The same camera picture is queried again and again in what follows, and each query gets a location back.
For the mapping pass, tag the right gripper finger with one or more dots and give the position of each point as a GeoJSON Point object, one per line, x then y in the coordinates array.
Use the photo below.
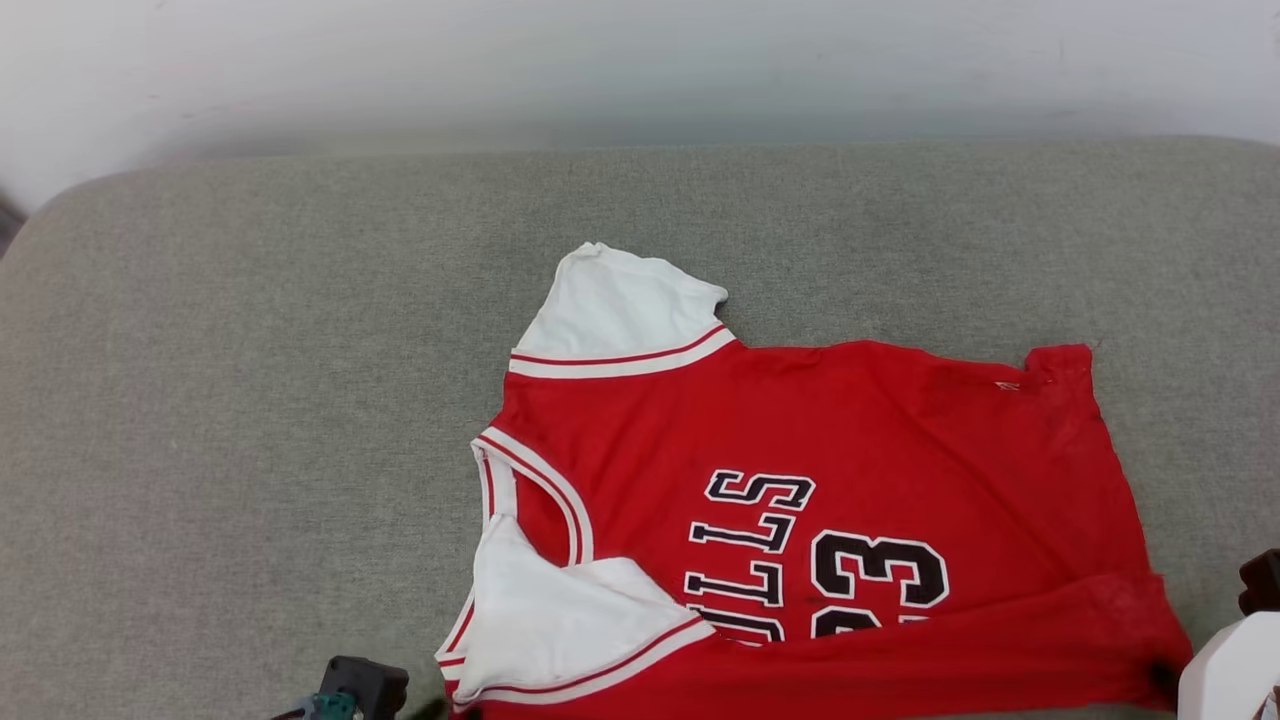
{"type": "Point", "coordinates": [1162, 682]}

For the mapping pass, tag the right wrist camera white housing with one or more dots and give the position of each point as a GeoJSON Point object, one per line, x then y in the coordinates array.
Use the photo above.
{"type": "Point", "coordinates": [1235, 665]}

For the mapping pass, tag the red basketball jersey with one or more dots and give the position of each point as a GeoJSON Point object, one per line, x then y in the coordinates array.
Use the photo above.
{"type": "Point", "coordinates": [880, 440]}

